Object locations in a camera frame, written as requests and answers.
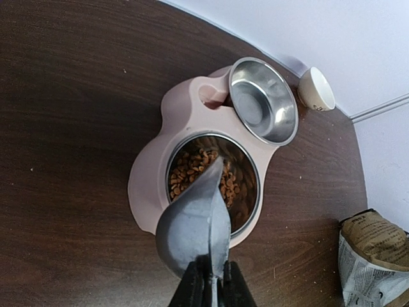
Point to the pink double pet feeder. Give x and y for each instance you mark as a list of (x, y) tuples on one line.
[(195, 106)]

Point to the steel feeder bowl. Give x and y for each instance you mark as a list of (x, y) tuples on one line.
[(245, 205), (263, 101)]

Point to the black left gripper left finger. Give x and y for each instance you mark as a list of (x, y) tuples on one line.
[(190, 291)]

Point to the metal food scoop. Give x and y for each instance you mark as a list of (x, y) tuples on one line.
[(196, 228)]

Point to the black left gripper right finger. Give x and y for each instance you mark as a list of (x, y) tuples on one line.
[(235, 291)]

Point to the white floral ceramic bowl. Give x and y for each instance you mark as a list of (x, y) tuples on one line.
[(315, 92)]

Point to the rear steel feeder bowl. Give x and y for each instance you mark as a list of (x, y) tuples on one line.
[(263, 101)]

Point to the brown kibble pellets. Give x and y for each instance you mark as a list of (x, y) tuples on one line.
[(190, 165)]

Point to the pet food bag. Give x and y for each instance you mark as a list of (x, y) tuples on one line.
[(373, 261)]

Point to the front steel feeder bowl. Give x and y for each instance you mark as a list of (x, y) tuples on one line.
[(245, 205)]

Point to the right aluminium frame post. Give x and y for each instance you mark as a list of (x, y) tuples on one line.
[(382, 108)]

